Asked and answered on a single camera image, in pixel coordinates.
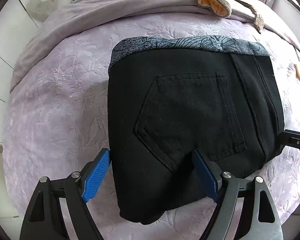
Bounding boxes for black pants with patterned waistband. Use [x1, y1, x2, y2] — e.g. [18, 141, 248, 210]
[107, 36, 284, 224]

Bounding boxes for lilac embossed bed blanket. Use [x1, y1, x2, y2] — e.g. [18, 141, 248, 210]
[3, 0, 300, 239]

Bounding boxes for white standing fan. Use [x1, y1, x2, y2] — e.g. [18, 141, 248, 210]
[26, 0, 59, 22]

